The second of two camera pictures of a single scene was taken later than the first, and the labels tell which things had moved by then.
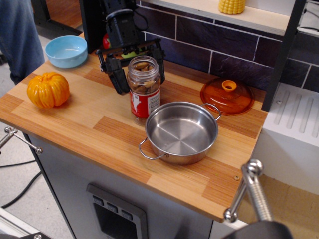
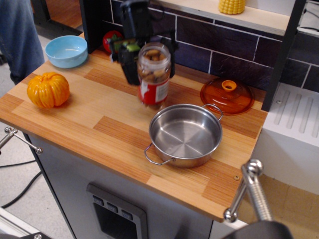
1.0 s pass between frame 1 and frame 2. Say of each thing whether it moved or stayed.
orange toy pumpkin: stayed
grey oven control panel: stayed
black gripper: moved
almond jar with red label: moved
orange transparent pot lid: stayed
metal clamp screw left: stayed
